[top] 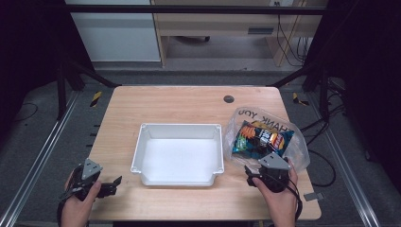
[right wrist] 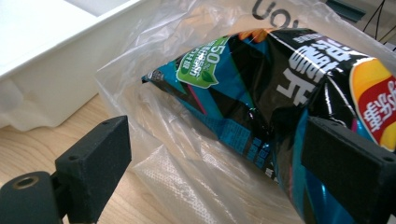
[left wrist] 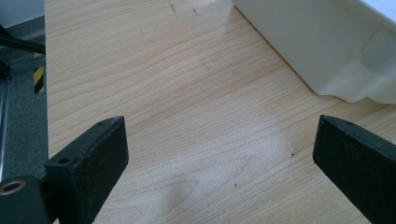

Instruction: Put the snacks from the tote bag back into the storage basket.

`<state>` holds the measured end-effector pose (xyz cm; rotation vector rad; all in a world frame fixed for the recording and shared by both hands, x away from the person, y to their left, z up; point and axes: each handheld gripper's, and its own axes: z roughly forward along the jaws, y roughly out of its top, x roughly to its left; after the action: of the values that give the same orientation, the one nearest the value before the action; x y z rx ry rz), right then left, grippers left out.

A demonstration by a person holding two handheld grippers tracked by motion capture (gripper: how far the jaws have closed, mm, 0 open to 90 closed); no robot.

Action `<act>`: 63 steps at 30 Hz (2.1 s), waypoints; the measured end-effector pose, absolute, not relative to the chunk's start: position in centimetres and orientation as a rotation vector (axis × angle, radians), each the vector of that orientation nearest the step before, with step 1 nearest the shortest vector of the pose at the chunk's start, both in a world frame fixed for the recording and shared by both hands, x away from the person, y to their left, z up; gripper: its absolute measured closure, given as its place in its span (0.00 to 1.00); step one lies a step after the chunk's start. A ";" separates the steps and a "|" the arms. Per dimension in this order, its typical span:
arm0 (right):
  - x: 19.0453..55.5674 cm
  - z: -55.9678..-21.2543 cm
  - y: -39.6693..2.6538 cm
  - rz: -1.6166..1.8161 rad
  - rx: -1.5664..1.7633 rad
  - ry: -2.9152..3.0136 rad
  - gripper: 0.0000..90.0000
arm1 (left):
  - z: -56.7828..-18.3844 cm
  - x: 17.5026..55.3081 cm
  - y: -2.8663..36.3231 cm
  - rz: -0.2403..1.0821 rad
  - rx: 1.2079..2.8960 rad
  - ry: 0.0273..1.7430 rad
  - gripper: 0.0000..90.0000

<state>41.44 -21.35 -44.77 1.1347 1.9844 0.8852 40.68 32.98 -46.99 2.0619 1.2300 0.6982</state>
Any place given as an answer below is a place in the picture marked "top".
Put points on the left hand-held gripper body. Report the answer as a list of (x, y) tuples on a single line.
[(90, 169)]

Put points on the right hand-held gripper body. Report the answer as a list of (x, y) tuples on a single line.
[(273, 176)]

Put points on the blue snack packet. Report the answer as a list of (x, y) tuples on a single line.
[(258, 139)]

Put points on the clear plastic bag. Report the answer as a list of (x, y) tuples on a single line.
[(293, 148)]

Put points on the white plastic bin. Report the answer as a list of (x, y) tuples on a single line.
[(178, 155)]

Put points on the person's right hand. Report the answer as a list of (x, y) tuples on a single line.
[(282, 207)]

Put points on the person's left hand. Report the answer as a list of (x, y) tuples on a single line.
[(77, 210)]

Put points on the grey flat tag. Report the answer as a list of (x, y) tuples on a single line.
[(314, 196)]

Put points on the yellow black striped tape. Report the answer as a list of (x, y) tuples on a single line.
[(96, 98), (298, 99)]

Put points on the grey table grommet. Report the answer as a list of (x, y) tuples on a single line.
[(229, 99)]

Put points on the black stand leg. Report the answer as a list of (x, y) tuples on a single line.
[(61, 91), (322, 91)]

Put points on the white cabinet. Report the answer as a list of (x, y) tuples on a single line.
[(116, 34)]

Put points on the light wooden desk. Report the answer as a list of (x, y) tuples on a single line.
[(217, 23)]

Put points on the aluminium floor rail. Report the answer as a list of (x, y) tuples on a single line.
[(41, 151), (346, 164)]

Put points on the black frame crossbar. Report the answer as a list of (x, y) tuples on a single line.
[(189, 9)]

